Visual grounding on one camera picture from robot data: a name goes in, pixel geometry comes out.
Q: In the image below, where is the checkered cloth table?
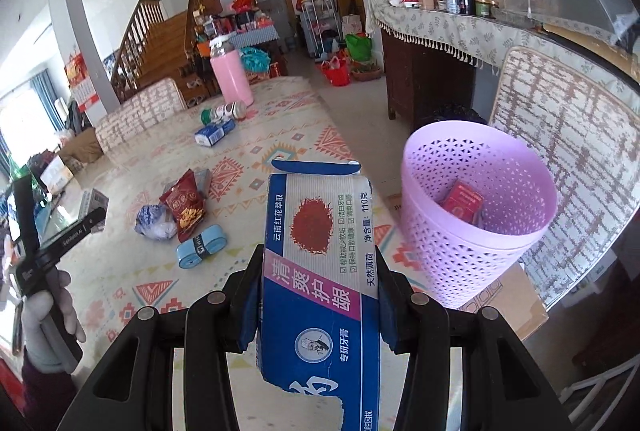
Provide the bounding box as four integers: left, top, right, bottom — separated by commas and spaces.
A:
195, 13, 281, 76

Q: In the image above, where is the dark red carton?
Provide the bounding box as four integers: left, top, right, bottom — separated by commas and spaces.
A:
440, 181, 486, 226

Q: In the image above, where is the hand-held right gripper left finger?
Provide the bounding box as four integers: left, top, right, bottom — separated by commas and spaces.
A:
75, 243, 266, 431

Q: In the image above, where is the green capped bottle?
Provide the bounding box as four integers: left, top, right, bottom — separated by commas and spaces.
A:
201, 102, 248, 125

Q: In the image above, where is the lilac plastic basket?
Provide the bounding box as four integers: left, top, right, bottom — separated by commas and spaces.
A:
401, 120, 559, 310

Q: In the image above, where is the green bag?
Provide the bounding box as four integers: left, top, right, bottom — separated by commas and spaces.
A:
345, 33, 374, 62

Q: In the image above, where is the patterned fabric chair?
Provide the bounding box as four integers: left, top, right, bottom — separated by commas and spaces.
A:
94, 77, 189, 152
489, 45, 640, 309

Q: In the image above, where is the wooden staircase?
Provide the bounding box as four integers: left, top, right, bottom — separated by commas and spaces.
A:
109, 0, 247, 104

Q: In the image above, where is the blue toothpaste box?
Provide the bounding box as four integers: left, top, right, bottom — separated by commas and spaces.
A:
256, 160, 382, 431

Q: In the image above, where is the small white box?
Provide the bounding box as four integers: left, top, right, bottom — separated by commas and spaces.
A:
79, 189, 111, 218

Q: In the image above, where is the red wall calendar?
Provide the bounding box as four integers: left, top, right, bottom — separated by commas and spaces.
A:
65, 52, 97, 112

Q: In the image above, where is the pink thermos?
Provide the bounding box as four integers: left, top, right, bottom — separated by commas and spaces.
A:
209, 36, 255, 108

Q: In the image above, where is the person's left forearm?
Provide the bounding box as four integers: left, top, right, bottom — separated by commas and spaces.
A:
20, 356, 78, 431

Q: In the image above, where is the person's left hand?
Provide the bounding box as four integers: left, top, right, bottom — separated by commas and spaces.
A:
22, 270, 87, 374

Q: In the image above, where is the blue curtain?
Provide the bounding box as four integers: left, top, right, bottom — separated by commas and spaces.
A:
30, 71, 62, 122

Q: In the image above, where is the red snack packet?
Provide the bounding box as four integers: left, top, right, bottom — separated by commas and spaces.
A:
159, 169, 207, 233

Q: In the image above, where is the brown cushion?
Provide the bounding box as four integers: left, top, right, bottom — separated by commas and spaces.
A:
59, 128, 105, 165

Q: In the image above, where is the leaf print table runner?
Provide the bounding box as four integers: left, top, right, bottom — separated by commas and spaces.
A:
369, 0, 640, 112

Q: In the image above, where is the cardboard box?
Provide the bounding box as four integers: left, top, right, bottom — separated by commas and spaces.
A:
385, 193, 549, 343

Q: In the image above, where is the light blue tape roll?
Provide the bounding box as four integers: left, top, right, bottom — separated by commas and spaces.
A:
175, 226, 229, 270

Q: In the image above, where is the metal rack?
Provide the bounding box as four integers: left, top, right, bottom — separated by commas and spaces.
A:
299, 0, 342, 60

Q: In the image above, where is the dark wooden sideboard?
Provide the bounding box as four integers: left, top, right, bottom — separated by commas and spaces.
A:
380, 27, 477, 122

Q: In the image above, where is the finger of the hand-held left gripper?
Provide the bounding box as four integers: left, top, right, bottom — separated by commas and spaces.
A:
37, 207, 108, 262
11, 174, 42, 262

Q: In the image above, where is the blue white plastic bag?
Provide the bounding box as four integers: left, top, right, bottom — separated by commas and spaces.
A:
134, 204, 179, 242

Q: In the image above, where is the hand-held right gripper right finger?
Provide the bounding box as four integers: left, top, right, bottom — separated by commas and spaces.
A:
377, 256, 571, 431

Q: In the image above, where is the blue white tissue pack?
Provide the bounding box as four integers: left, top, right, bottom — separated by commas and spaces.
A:
194, 119, 237, 148

